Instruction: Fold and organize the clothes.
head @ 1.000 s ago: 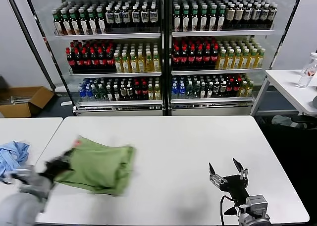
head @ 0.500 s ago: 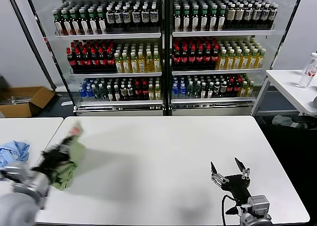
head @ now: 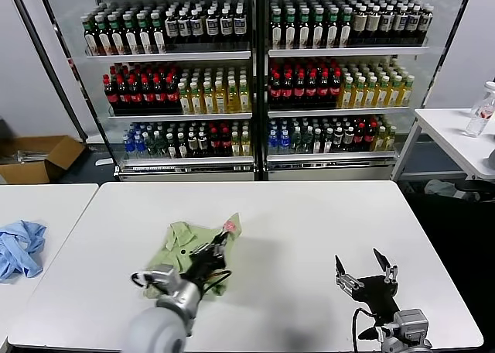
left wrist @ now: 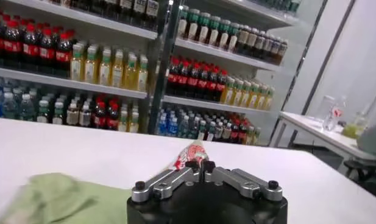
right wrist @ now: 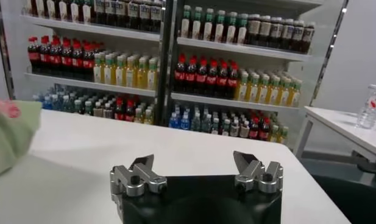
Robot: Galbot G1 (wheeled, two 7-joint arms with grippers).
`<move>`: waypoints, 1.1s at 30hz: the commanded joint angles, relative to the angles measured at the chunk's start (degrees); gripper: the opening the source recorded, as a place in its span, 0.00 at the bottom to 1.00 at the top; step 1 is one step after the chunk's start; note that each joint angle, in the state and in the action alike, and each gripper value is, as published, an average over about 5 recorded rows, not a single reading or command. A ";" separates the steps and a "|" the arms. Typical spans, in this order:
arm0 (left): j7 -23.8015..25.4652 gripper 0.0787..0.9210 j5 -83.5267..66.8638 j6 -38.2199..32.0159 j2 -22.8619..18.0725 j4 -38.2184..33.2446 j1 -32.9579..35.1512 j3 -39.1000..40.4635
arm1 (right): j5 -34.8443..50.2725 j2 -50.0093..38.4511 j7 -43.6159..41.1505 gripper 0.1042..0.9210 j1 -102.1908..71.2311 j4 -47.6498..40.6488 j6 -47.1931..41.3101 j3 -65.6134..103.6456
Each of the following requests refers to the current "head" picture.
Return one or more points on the small dark green bottle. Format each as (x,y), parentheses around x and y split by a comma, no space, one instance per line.
(152,146)
(307,142)
(161,146)
(297,142)

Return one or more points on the small dark bottle white label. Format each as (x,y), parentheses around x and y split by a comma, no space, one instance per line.
(328,142)
(171,146)
(181,146)
(192,144)
(203,144)
(349,140)
(338,141)
(317,142)

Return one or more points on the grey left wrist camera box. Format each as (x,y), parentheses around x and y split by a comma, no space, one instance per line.
(166,275)

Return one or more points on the crumpled blue garment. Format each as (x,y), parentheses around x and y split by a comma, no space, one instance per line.
(19,252)

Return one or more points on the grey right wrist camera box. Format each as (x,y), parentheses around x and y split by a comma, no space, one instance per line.
(413,326)

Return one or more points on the white beverage display shelf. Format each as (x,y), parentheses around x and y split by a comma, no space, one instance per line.
(348,52)
(174,55)

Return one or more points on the glass door black frame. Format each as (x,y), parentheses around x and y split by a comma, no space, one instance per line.
(58,78)
(437,78)

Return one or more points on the light green shirt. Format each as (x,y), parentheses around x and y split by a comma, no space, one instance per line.
(174,248)

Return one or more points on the white table with legs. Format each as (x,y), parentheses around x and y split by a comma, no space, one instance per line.
(448,136)

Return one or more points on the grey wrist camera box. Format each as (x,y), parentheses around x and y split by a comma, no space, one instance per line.
(166,275)
(413,326)

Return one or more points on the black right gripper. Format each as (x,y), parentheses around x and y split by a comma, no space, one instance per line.
(377,295)

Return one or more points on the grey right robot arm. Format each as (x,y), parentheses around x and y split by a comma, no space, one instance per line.
(406,347)

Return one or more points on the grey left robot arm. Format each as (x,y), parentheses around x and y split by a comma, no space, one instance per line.
(162,326)

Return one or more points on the bundle of metal rods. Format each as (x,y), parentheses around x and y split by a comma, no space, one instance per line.
(29,156)

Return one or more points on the blue drink bottle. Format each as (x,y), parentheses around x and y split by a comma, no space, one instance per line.
(139,146)
(285,142)
(128,146)
(272,142)

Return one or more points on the dark bottle white cap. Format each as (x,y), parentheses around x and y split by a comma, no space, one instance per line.
(239,25)
(373,24)
(400,22)
(359,24)
(425,22)
(212,26)
(413,22)
(226,26)
(197,26)
(184,27)
(171,27)
(386,23)

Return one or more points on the clear bottle red label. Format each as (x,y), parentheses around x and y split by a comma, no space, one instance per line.
(479,117)

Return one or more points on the crumpled grey cloth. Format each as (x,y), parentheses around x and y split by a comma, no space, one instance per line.
(439,188)

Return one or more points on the cola bottle red cap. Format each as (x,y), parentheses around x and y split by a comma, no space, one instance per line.
(299,90)
(111,93)
(275,90)
(225,144)
(370,137)
(311,90)
(323,90)
(134,93)
(287,90)
(146,93)
(214,144)
(122,93)
(158,93)
(359,138)
(335,90)
(171,93)

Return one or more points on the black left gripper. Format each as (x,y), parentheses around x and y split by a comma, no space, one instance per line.
(205,266)

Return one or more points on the black chair base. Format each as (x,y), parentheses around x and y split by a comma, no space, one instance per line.
(473,192)

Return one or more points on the brown cardboard box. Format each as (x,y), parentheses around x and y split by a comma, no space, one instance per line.
(58,153)

